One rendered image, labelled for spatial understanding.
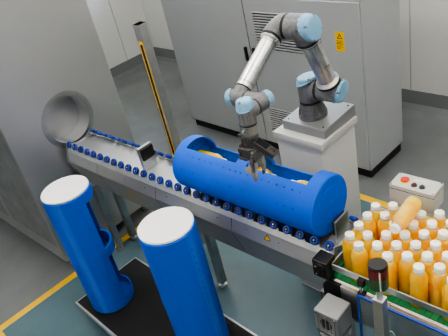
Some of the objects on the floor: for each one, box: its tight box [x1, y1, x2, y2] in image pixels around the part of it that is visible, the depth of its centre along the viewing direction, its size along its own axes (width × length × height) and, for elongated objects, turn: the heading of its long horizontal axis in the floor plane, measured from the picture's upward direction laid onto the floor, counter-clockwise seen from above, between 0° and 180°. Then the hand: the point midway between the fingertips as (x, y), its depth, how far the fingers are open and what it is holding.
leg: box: [112, 193, 137, 241], centre depth 397 cm, size 6×6×63 cm
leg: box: [91, 183, 125, 251], centre depth 390 cm, size 6×6×63 cm
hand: (261, 175), depth 222 cm, fingers open, 5 cm apart
